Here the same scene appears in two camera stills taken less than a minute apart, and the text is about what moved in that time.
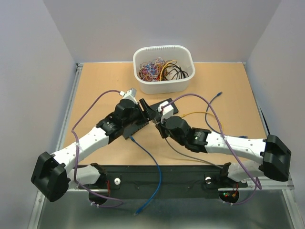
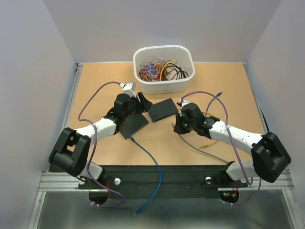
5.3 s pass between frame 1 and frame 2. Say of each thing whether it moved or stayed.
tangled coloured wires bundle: stayed
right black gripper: moved
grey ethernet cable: moved
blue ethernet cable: stayed
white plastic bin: stayed
